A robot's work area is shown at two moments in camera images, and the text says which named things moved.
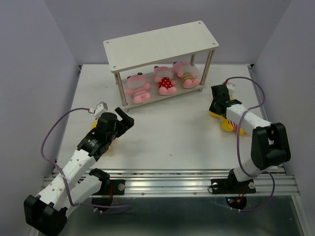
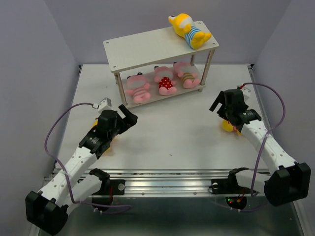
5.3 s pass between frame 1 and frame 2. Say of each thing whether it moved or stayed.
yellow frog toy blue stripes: moved
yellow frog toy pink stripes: stayed
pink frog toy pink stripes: stayed
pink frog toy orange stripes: stayed
